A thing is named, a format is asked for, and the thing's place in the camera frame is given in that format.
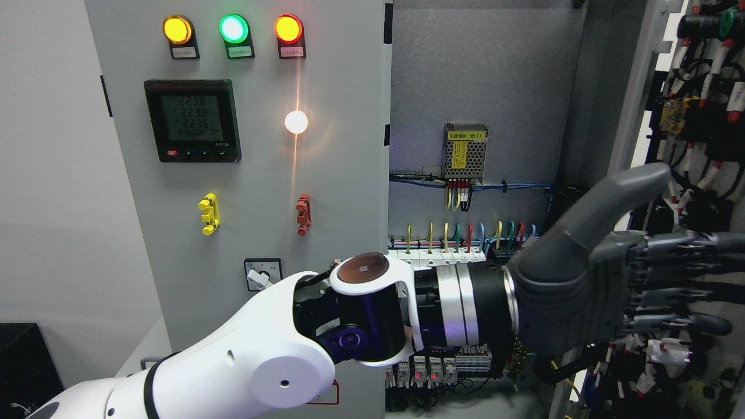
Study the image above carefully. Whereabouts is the black box at left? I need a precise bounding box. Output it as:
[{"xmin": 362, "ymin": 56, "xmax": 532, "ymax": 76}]
[{"xmin": 1, "ymin": 323, "xmax": 64, "ymax": 418}]

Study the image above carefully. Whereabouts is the white socket breaker row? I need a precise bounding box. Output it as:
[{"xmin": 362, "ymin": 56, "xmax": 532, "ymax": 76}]
[{"xmin": 388, "ymin": 249, "xmax": 486, "ymax": 269}]

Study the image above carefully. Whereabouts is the black digital power meter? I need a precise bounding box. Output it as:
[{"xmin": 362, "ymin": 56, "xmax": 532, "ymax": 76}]
[{"xmin": 143, "ymin": 79, "xmax": 242, "ymax": 164}]

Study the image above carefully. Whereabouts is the white glowing indicator light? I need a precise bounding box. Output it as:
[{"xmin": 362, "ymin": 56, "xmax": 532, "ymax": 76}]
[{"xmin": 284, "ymin": 109, "xmax": 309, "ymax": 135}]

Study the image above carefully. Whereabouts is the yellow indicator light left door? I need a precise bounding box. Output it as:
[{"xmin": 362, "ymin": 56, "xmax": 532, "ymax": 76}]
[{"xmin": 162, "ymin": 15, "xmax": 200, "ymax": 59}]

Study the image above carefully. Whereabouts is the grey cabinet door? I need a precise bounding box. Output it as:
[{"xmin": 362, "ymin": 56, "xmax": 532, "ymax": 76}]
[
  {"xmin": 84, "ymin": 0, "xmax": 392, "ymax": 419},
  {"xmin": 547, "ymin": 0, "xmax": 745, "ymax": 419}
]

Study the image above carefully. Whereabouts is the red terminal connector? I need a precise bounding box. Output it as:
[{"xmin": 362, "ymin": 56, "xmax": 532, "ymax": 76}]
[{"xmin": 296, "ymin": 193, "xmax": 312, "ymax": 236}]

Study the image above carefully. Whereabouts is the red electric hazard sign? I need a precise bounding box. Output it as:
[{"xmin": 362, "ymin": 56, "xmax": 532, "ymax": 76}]
[{"xmin": 307, "ymin": 380, "xmax": 340, "ymax": 406}]

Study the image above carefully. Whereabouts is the yellow terminal connector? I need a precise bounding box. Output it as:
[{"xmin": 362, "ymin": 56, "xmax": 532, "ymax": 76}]
[{"xmin": 198, "ymin": 193, "xmax": 221, "ymax": 236}]

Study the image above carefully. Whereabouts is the perforated metal power supply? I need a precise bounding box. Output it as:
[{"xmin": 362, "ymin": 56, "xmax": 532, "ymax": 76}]
[{"xmin": 442, "ymin": 123, "xmax": 489, "ymax": 180}]

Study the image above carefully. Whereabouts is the white rotary selector switch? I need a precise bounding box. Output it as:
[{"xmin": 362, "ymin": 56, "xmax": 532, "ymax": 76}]
[{"xmin": 244, "ymin": 258, "xmax": 283, "ymax": 292}]

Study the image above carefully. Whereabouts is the lower relay terminal row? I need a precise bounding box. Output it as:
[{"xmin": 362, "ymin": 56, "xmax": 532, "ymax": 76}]
[{"xmin": 384, "ymin": 344, "xmax": 503, "ymax": 389}]

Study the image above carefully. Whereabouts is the black surge protector block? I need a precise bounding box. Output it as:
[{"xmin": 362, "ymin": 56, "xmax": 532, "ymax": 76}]
[{"xmin": 487, "ymin": 245, "xmax": 519, "ymax": 266}]

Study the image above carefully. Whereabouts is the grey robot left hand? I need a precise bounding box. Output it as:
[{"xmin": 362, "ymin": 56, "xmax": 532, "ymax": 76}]
[{"xmin": 506, "ymin": 164, "xmax": 743, "ymax": 356}]

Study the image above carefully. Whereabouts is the red indicator light left door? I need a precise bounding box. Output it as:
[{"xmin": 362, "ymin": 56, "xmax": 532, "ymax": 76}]
[{"xmin": 274, "ymin": 13, "xmax": 307, "ymax": 59}]

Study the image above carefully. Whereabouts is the black cable conduit right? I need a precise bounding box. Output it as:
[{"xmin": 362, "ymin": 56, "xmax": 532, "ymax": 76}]
[{"xmin": 547, "ymin": 185, "xmax": 588, "ymax": 233}]

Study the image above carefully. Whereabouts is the green indicator light left door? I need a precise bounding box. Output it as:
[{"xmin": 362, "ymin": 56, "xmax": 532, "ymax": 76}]
[{"xmin": 218, "ymin": 13, "xmax": 256, "ymax": 59}]

